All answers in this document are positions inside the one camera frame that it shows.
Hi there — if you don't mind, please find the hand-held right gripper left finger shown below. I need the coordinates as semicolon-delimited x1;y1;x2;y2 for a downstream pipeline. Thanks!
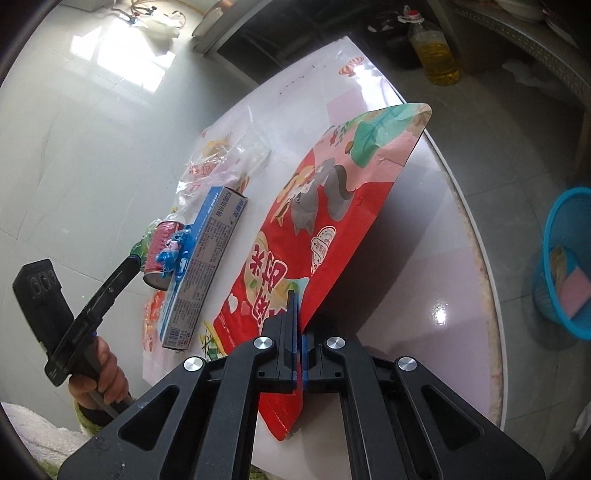
58;291;301;480

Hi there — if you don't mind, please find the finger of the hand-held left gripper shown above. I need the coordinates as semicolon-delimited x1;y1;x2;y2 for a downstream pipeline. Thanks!
45;251;142;387

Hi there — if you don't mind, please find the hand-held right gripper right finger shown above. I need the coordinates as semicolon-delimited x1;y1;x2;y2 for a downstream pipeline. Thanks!
301;318;546;480

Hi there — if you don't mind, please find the pink red drink can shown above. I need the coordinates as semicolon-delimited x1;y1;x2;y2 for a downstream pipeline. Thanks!
142;220;193;291

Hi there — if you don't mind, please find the red printed snack bag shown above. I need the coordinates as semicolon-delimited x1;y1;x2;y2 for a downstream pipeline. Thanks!
203;102;433;443

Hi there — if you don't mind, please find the blue plastic basket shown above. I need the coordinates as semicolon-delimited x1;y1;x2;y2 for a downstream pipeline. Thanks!
531;187;591;342

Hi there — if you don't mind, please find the person's left forearm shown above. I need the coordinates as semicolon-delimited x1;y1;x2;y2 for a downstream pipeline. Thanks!
0;401;117;468

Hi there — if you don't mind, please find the person's left hand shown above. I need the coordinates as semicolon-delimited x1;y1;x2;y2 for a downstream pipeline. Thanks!
68;337;130;411

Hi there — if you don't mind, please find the orange red wrapper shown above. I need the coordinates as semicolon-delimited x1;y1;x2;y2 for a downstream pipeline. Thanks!
141;291;170;357

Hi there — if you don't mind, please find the blue grey toothpaste box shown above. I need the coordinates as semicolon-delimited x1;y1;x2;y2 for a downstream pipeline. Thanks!
160;186;249;352

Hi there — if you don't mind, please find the clear plastic bag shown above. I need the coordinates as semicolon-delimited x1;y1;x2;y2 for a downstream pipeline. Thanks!
172;131;273;223

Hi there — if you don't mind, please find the yellow wrapper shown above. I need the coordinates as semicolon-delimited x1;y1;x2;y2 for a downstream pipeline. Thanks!
549;247;576;288

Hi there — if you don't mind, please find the pink box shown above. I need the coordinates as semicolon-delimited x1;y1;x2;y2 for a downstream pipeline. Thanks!
556;267;591;320

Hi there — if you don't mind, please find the white plastic bag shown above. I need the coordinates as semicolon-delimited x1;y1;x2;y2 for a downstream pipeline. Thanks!
140;9;186;43

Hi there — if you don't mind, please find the dark cabinet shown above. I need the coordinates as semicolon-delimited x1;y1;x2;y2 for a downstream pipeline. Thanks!
191;0;357;87

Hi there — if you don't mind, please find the dark plastic jug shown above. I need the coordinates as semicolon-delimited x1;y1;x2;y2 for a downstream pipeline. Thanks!
367;9;423;71

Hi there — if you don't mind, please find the yellow cooking oil bottle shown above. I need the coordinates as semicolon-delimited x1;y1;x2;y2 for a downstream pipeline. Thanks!
398;6;462;87

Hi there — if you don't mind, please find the white crumpled paper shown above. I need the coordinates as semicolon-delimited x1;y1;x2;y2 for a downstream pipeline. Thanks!
502;60;551;87

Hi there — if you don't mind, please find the grey stone counter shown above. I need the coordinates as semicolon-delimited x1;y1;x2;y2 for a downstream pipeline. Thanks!
452;0;591;101

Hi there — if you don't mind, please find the white bowl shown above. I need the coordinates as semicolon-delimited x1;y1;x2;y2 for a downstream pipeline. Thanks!
496;0;548;22

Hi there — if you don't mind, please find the bundle of cables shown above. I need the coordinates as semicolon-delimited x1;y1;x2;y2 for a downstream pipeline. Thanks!
115;0;185;24

